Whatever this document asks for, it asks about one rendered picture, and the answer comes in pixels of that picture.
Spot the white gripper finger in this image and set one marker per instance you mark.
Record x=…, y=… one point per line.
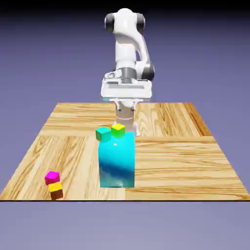
x=118, y=104
x=134, y=105

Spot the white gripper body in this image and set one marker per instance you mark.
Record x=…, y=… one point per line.
x=127, y=91

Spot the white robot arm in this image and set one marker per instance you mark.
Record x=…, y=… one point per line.
x=125, y=39

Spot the small yellow-green cube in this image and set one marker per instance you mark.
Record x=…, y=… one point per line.
x=118, y=130

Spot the small teal cube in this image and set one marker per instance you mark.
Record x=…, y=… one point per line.
x=103, y=134

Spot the small magenta cube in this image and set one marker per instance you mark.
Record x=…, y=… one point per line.
x=52, y=177

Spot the small yellow cube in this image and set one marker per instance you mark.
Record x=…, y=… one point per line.
x=55, y=187

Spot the small brown cube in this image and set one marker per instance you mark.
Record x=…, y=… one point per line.
x=56, y=195

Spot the large cyan box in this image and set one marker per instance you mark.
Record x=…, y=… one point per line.
x=117, y=160

